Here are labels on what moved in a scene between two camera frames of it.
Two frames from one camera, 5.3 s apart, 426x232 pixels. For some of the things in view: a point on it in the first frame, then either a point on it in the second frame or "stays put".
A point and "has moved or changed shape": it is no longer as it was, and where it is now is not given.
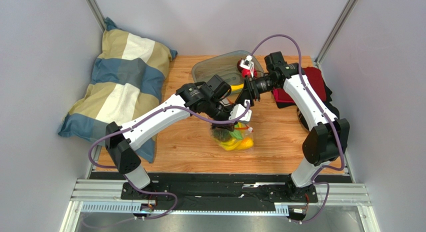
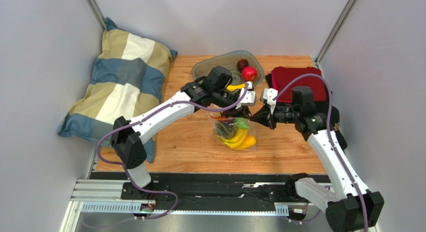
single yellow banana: [234, 87] stays put
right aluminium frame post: [352, 1] stays put
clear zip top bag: [241, 138] stays put
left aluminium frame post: [96, 10] stays put
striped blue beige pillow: [127, 80] stays put
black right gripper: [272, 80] to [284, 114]
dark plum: [239, 68] stays put
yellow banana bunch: [231, 144] has moved or changed shape
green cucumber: [236, 133] has moved or changed shape
